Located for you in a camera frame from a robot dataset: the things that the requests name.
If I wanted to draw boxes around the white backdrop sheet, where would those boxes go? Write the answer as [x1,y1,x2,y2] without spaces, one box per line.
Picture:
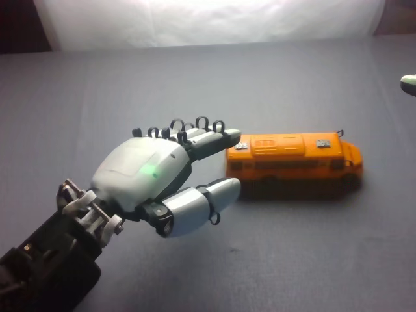
[33,0,393,51]

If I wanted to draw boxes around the yellow toy school bus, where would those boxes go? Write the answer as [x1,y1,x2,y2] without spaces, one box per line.
[226,129,364,196]

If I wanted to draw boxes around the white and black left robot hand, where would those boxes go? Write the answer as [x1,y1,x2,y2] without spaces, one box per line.
[89,116,242,239]

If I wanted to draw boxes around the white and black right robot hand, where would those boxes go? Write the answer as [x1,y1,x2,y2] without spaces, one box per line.
[400,73,416,98]

